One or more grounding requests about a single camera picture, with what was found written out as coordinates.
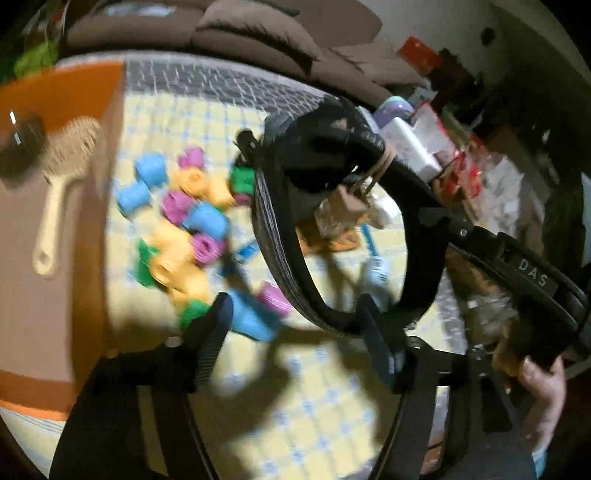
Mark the cream hairbrush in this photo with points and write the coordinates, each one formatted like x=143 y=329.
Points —
x=60 y=184

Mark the brown sofa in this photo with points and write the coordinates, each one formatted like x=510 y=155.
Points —
x=138 y=27

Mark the pile of red packets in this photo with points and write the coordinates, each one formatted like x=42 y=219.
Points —
x=485 y=175

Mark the large brown sofa cushion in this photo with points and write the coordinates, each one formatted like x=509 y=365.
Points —
x=258 y=32

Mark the blue hair roller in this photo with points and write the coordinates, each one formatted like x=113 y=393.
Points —
x=254 y=321

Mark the glass bottle with cork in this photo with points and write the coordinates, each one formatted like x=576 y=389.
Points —
x=348 y=205

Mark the pile of colourful hair rollers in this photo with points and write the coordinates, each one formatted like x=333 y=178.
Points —
x=184 y=221

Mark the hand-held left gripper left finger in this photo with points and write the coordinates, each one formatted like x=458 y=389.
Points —
x=213 y=332

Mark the pink hair roller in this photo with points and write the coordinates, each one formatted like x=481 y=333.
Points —
x=275 y=300

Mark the red cardboard boxes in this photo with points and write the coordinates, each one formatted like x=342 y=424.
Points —
x=420 y=54

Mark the small white box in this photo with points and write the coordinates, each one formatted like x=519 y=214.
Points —
x=383 y=213

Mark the white floral case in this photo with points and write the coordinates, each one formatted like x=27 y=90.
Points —
x=411 y=147

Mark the orange patterned pouch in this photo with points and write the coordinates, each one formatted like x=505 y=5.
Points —
x=339 y=242

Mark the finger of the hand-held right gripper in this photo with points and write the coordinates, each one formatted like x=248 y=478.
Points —
x=309 y=157
x=406 y=170

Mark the black white patterned headband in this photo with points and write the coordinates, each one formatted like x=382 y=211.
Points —
x=277 y=249

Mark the pastel purple container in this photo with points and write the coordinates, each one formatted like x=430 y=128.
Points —
x=395 y=110

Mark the person's right hand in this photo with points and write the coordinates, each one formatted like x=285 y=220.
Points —
x=547 y=397

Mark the yellow plaid tablecloth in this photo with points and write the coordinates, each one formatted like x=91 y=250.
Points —
x=286 y=438

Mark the lime green bag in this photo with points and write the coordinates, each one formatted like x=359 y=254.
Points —
x=34 y=57

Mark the white lotion bottle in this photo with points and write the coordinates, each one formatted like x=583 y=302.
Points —
x=377 y=277

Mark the orange cardboard box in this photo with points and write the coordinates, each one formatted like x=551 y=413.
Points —
x=74 y=300

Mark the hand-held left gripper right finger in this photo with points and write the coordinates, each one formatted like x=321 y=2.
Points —
x=379 y=344

